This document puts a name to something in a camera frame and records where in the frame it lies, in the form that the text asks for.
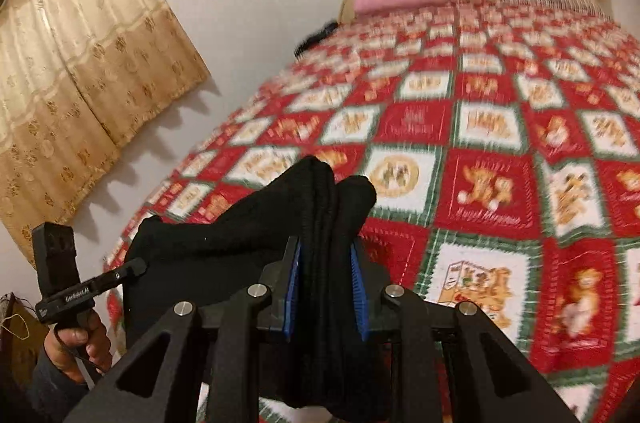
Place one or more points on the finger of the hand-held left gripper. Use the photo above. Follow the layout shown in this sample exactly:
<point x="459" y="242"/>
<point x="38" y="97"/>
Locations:
<point x="125" y="272"/>

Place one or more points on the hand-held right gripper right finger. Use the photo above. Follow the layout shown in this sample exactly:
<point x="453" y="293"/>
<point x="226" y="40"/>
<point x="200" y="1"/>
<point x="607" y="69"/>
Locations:
<point x="359" y="298"/>

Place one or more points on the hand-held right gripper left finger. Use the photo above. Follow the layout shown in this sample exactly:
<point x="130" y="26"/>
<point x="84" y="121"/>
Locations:
<point x="292" y="298"/>

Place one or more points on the black pants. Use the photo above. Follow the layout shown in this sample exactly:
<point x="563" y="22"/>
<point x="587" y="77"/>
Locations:
<point x="320" y="228"/>

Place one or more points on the person's left forearm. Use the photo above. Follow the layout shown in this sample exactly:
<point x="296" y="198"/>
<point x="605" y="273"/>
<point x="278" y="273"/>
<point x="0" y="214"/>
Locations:
<point x="50" y="393"/>

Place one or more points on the person's left hand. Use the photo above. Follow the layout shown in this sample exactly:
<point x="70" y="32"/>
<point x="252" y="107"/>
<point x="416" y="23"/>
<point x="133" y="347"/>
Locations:
<point x="95" y="343"/>

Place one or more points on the brown wooden cabinet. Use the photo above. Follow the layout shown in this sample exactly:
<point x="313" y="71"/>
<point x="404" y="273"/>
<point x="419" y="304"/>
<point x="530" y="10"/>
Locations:
<point x="20" y="353"/>

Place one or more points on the beige floral curtain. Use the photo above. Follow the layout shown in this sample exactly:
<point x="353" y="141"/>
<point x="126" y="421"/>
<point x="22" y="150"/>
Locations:
<point x="100" y="78"/>

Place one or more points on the red printed bear blanket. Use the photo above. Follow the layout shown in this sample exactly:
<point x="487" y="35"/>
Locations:
<point x="500" y="143"/>

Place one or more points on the dark cloth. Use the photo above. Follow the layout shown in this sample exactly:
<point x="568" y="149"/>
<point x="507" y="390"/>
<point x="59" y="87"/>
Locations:
<point x="317" y="35"/>

